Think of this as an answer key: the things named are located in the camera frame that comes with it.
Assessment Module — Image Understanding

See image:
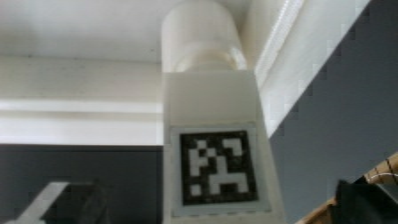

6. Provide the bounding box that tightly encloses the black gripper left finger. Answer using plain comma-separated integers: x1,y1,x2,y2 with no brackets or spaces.
14,182,110,224

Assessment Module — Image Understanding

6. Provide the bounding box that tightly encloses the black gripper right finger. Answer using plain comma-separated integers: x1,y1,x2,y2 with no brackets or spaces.
334,181,398,224

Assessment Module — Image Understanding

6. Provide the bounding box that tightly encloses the white table leg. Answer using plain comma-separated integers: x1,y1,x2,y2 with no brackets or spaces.
162,0,286,224

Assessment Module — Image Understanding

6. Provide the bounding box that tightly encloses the white square tabletop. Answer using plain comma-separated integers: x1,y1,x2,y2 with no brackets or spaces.
0,0,371,145

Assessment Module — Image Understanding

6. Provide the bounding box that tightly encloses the wooden desk surface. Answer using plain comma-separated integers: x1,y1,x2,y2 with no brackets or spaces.
295,152,398,224

